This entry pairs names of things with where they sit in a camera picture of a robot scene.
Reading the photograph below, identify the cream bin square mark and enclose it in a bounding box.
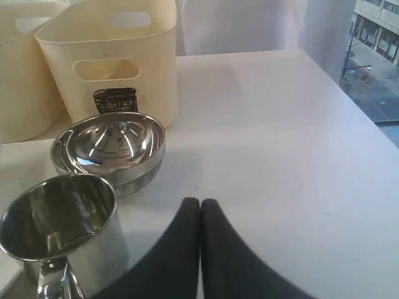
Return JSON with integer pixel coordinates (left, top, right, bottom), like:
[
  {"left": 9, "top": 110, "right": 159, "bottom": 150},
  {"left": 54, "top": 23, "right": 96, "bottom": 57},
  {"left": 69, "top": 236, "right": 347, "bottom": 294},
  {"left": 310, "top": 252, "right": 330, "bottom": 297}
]
[{"left": 36, "top": 1, "right": 178, "bottom": 126}]

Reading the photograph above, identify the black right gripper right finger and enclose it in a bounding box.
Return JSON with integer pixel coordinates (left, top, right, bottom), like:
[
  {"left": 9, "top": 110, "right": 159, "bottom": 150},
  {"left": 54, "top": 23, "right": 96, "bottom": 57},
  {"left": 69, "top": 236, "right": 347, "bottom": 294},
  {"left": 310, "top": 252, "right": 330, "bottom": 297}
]
[{"left": 201, "top": 199, "right": 312, "bottom": 298}]

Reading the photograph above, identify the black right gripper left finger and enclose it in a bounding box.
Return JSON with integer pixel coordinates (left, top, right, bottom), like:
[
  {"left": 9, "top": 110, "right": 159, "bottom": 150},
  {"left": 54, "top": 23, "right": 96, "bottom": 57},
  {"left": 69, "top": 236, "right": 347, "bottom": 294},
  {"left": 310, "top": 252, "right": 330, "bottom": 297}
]
[{"left": 93, "top": 197, "right": 200, "bottom": 298}]

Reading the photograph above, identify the steel bowl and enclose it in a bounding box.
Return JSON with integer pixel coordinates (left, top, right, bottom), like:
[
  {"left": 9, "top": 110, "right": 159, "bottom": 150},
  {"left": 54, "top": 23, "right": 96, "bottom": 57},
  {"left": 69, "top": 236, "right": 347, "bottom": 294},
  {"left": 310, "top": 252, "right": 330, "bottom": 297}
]
[{"left": 50, "top": 112, "right": 166, "bottom": 197}]

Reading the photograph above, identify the cream bin triangle mark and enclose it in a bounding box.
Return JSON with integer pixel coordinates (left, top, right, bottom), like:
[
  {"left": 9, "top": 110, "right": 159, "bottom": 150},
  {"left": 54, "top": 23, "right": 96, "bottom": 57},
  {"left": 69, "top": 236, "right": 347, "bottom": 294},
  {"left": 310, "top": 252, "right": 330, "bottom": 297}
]
[{"left": 1, "top": 1, "right": 73, "bottom": 143}]

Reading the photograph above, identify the steel tumbler cup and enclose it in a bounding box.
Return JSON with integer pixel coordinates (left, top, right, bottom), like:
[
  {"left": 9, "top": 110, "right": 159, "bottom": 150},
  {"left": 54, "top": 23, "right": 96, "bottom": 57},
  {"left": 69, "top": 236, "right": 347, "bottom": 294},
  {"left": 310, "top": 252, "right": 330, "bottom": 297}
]
[{"left": 1, "top": 174, "right": 129, "bottom": 298}]

